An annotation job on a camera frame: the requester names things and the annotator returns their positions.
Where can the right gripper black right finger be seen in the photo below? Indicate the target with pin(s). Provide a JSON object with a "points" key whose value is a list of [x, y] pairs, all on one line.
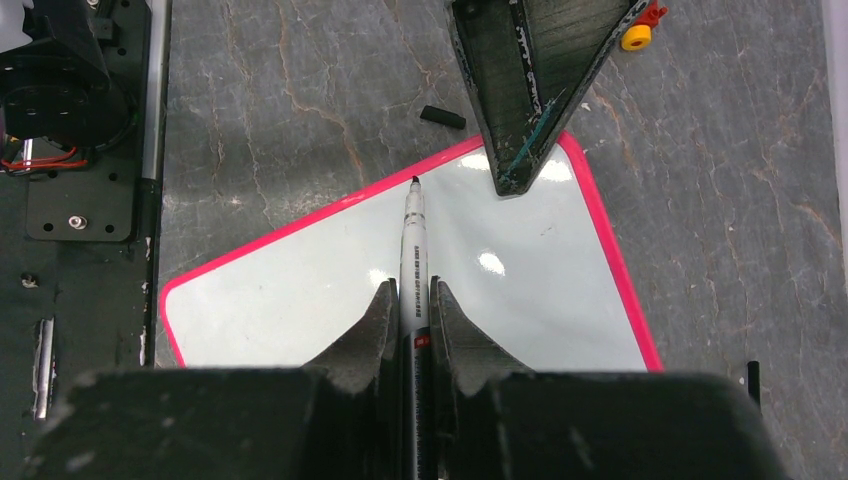
{"points": [[495, 418]]}

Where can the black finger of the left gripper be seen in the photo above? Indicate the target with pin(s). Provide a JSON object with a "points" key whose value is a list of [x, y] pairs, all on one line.
{"points": [[527, 65]]}

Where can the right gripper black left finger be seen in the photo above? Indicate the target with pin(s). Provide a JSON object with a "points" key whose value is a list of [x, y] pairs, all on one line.
{"points": [[335, 417]]}

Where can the black marker cap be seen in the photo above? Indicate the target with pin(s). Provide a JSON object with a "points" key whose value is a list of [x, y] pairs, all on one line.
{"points": [[442, 117]]}

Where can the whiteboard with pink frame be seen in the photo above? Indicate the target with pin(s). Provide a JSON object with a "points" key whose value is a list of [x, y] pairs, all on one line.
{"points": [[540, 273]]}

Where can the colourful toy block car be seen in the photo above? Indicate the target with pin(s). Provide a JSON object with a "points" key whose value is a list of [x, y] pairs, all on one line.
{"points": [[640, 34]]}

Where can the black microphone tripod stand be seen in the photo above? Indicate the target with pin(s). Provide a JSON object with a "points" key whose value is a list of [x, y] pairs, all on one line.
{"points": [[753, 381]]}

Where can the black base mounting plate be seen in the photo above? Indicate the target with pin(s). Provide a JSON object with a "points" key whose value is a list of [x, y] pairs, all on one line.
{"points": [[82, 121]]}

